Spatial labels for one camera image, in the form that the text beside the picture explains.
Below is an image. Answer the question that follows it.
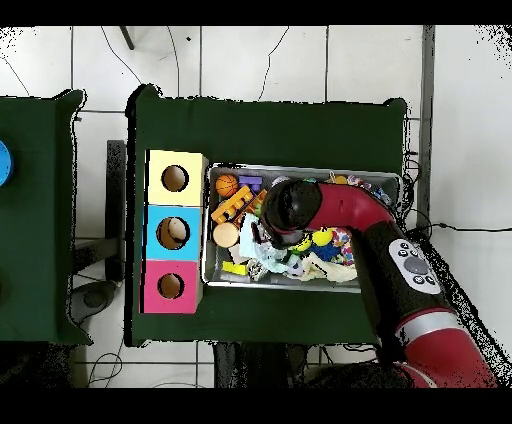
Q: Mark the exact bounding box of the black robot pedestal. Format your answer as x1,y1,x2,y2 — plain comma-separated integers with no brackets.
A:
213,341,309,388

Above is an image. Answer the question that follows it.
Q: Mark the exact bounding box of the wooden box with three holes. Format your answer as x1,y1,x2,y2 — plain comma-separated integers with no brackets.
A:
138,148,210,315

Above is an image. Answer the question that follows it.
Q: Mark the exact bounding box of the wire mesh bin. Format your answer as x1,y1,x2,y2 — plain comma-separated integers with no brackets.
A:
201,161,403,295

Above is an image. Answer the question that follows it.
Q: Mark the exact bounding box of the dark metal leg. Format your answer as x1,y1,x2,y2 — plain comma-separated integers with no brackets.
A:
118,25,136,51

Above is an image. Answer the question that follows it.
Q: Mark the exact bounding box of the colourful dotted cloth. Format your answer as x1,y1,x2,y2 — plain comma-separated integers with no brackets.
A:
331,227,355,266

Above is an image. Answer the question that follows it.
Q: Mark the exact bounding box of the cream cloth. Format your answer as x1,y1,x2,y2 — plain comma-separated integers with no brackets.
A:
299,253,359,283

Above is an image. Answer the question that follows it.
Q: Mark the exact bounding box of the dark green table cloth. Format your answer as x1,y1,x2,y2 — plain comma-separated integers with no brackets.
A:
124,83,409,348
0,88,94,346

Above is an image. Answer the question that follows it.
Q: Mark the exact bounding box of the large yellow ball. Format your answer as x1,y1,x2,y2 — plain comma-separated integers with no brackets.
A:
311,226,335,247

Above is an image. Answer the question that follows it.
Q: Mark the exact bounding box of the round wooden cylinder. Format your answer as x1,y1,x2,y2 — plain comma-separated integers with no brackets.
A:
211,221,241,249

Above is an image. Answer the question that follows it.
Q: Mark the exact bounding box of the crumpled silver foil packet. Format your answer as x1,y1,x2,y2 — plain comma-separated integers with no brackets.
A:
246,257,270,281

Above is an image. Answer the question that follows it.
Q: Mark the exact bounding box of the blue round object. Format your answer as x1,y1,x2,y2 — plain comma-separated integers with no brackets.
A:
0,139,15,188

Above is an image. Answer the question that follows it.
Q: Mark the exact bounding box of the small yellow ball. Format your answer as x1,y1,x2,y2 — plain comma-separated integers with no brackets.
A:
289,233,313,253

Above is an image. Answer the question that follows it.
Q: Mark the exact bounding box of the mint green cloth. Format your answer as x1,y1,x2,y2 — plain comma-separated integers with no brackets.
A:
238,213,299,275

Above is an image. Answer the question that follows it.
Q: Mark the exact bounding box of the orange toy brick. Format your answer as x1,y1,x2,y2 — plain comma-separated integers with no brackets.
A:
210,185,255,225

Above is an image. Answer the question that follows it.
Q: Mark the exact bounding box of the yellow block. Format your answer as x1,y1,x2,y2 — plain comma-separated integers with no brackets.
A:
221,260,249,276

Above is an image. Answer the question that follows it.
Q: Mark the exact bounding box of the black cable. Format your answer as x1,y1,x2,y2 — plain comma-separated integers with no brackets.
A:
403,222,512,238

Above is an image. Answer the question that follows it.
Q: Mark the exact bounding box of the orange mini basketball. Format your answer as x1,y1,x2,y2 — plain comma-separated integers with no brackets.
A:
214,173,240,199

